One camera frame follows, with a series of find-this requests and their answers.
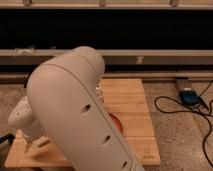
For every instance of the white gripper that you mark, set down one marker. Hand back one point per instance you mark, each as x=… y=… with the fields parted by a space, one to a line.
x=34 y=135

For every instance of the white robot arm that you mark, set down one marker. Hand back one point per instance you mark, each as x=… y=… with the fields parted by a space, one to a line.
x=61 y=102

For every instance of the orange ceramic bowl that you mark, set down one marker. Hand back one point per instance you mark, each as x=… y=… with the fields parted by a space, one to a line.
x=117 y=122

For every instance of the black clamp at table edge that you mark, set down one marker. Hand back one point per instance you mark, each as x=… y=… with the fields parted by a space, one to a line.
x=9 y=138

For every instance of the wooden table board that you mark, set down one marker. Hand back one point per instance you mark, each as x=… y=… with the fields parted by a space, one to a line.
x=125 y=99

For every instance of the blue power box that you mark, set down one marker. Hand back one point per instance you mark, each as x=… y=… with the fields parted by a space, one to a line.
x=189 y=97

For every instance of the grey metal rail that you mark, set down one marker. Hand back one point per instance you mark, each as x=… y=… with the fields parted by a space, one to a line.
x=36 y=56

